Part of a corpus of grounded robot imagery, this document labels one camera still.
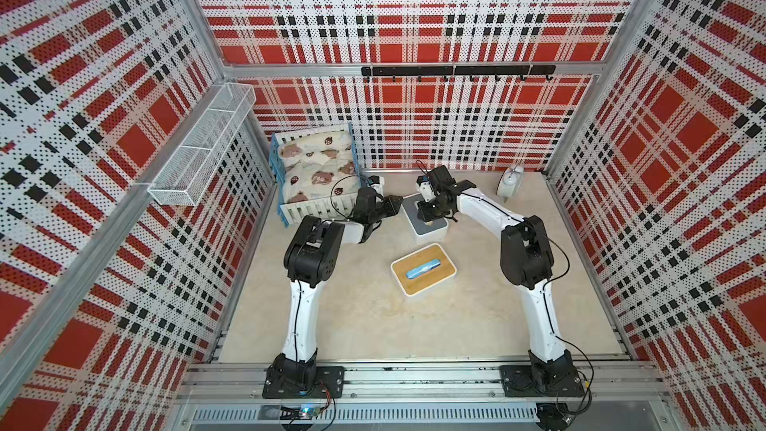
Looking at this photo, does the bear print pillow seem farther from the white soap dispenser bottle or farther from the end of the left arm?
the white soap dispenser bottle

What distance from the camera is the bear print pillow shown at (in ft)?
3.51

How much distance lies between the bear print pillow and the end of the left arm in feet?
0.59

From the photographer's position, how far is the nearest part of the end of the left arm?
0.86m
